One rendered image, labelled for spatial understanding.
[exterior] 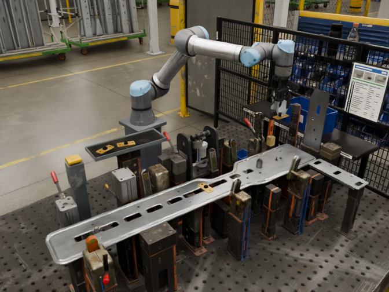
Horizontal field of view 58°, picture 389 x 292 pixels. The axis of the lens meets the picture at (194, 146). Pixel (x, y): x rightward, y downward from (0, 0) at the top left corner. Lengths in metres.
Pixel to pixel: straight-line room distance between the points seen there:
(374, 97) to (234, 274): 1.20
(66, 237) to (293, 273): 0.99
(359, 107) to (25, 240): 1.92
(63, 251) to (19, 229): 0.71
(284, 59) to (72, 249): 1.18
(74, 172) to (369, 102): 1.58
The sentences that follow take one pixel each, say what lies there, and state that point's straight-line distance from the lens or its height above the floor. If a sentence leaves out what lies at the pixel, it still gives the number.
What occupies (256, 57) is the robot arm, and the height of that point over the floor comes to 1.58.
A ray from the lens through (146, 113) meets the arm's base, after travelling 2.05.
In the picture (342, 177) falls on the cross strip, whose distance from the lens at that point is 1.88.
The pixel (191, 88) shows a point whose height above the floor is 0.43.
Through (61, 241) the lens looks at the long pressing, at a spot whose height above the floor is 1.00.
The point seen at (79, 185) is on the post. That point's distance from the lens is 1.70.
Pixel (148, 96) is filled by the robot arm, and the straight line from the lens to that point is 2.03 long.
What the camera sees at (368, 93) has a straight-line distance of 2.18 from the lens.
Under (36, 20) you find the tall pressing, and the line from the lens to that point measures 8.69.
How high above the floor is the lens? 1.93
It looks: 27 degrees down
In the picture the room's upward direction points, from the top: straight up
